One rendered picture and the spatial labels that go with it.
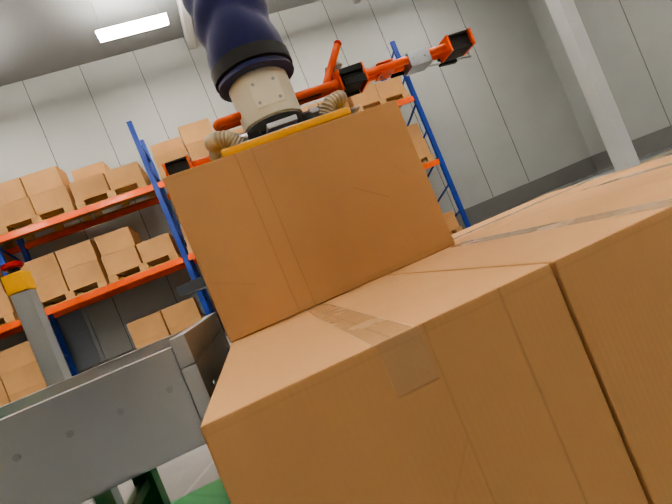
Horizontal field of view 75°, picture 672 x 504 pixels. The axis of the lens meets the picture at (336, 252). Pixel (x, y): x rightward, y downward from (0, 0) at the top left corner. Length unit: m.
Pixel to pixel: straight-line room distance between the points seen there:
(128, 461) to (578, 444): 0.73
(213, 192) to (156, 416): 0.48
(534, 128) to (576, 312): 12.18
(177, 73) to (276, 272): 9.86
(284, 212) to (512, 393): 0.69
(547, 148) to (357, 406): 12.39
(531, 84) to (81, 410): 12.70
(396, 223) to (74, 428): 0.79
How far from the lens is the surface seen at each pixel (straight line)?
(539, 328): 0.52
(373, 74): 1.36
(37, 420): 0.98
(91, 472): 0.98
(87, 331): 10.03
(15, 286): 1.87
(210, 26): 1.32
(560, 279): 0.54
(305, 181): 1.06
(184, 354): 0.89
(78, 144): 10.58
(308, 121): 1.14
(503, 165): 11.89
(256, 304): 1.02
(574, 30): 4.13
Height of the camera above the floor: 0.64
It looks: level
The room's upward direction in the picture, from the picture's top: 22 degrees counter-clockwise
